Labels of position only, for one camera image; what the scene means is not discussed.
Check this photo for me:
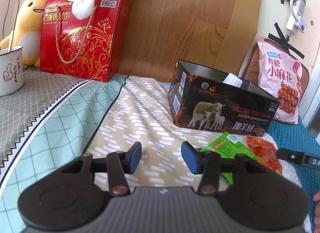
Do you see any green crinkled snack bag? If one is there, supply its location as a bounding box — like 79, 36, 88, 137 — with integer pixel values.
197, 131, 259, 185

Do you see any red orange snack packet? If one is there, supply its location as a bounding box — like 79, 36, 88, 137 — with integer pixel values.
246, 136, 283, 175

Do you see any white ribbed plastic cup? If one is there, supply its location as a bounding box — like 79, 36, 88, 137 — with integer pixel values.
222, 73, 243, 88

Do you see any person's hand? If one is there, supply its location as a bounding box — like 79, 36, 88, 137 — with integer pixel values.
313, 191, 320, 233

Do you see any teal quilted blanket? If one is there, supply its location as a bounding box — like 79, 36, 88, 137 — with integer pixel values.
266, 119, 319, 232

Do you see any beige patterned bed sheet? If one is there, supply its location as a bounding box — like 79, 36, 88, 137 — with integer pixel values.
0, 66, 301, 233

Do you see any black sheep print box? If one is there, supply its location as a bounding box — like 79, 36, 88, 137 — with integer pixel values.
168, 60, 279, 137

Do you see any pink fried dough twist bag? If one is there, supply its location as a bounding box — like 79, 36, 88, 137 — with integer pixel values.
257, 37, 302, 125

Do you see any brown seat cushion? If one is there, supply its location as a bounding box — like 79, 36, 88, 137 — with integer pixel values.
243, 38, 309, 109

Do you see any red cashew biscuit gift box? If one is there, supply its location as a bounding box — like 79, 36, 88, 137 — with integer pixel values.
40, 0, 130, 82

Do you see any white power strip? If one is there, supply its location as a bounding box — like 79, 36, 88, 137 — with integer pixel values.
286, 0, 307, 36

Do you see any wooden headboard panel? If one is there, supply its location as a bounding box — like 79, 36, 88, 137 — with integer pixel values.
117, 0, 261, 82

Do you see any white enamel mug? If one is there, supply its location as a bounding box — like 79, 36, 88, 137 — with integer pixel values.
0, 45, 24, 96

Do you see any yellow duck plush toy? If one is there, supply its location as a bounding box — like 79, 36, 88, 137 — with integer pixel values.
11, 0, 46, 68

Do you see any black tape cross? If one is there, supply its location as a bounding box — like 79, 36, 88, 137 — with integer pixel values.
268, 0, 306, 59

